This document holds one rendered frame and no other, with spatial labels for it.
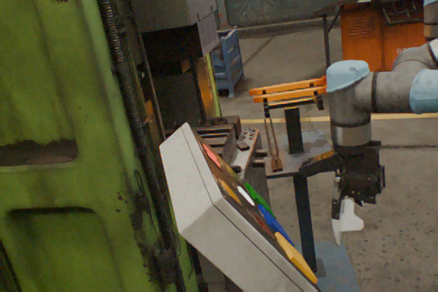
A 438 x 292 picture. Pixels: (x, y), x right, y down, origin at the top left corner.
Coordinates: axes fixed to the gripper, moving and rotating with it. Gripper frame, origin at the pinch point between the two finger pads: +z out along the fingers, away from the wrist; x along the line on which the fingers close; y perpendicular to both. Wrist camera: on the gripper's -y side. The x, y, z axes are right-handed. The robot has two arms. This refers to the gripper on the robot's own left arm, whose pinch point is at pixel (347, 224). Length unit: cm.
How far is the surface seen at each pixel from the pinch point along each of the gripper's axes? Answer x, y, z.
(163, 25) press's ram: 8, -48, -44
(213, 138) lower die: 22, -50, -6
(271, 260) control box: -30.8, -0.2, -13.9
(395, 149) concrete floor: 225, -46, 93
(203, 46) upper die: 17, -43, -36
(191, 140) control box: -19.3, -21.6, -26.3
